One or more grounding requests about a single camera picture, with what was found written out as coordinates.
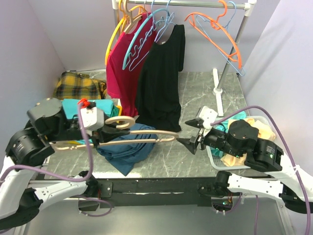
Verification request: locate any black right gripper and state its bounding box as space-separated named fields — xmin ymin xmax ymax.
xmin=174 ymin=117 xmax=240 ymax=156

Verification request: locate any dark blue shirt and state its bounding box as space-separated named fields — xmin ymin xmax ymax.
xmin=97 ymin=123 xmax=157 ymax=176

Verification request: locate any turquoise t shirt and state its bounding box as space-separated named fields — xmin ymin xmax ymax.
xmin=210 ymin=111 xmax=246 ymax=158

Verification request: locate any wooden hanger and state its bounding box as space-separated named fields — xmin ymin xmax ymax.
xmin=50 ymin=115 xmax=179 ymax=152

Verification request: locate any cream beige shirt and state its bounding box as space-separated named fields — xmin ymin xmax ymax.
xmin=221 ymin=117 xmax=276 ymax=167

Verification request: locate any light blue wavy hanger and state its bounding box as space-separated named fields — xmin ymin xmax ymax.
xmin=121 ymin=8 xmax=172 ymax=71

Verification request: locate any pale blue wire hanger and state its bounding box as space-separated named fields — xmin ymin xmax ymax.
xmin=128 ymin=0 xmax=176 ymax=72

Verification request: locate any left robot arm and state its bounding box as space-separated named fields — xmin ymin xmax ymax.
xmin=0 ymin=98 xmax=129 ymax=232

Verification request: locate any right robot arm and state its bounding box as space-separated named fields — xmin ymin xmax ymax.
xmin=178 ymin=120 xmax=313 ymax=214

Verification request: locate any black shirt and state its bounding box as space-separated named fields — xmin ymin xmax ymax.
xmin=135 ymin=24 xmax=185 ymax=132

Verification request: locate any yellow plaid shirt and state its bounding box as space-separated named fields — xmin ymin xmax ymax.
xmin=52 ymin=71 xmax=107 ymax=100

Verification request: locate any magenta pink shirt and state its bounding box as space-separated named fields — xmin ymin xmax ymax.
xmin=106 ymin=13 xmax=156 ymax=117

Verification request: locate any yellow plastic hanger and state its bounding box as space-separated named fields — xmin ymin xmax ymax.
xmin=105 ymin=0 xmax=147 ymax=65

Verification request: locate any orange plastic hanger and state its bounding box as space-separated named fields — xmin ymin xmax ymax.
xmin=184 ymin=0 xmax=244 ymax=72

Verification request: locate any beige hanger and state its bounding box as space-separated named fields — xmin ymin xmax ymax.
xmin=123 ymin=0 xmax=142 ymax=34

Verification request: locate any green printed garment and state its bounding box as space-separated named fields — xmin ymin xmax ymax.
xmin=110 ymin=105 xmax=118 ymax=117

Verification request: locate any yellow plastic tray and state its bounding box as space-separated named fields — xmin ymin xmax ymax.
xmin=116 ymin=105 xmax=122 ymax=116

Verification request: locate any folded turquoise cloth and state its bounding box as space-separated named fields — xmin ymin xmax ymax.
xmin=62 ymin=99 xmax=114 ymax=119

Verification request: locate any black base bar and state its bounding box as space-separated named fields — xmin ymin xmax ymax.
xmin=78 ymin=177 xmax=245 ymax=212

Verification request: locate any white perforated plastic basket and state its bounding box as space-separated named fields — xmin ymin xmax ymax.
xmin=206 ymin=116 xmax=270 ymax=170

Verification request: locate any white clothes rack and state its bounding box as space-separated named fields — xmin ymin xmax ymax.
xmin=122 ymin=0 xmax=257 ymax=117

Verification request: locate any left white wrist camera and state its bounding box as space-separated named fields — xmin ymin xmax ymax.
xmin=78 ymin=98 xmax=105 ymax=136

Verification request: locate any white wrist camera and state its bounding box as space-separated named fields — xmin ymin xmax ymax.
xmin=196 ymin=106 xmax=218 ymax=137
xmin=78 ymin=98 xmax=105 ymax=136

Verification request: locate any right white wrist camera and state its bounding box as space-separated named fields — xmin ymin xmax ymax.
xmin=196 ymin=106 xmax=218 ymax=137

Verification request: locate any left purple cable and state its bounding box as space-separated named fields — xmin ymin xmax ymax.
xmin=0 ymin=102 xmax=115 ymax=233

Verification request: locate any thin blue wire hanger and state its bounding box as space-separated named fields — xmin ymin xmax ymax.
xmin=194 ymin=1 xmax=246 ymax=77

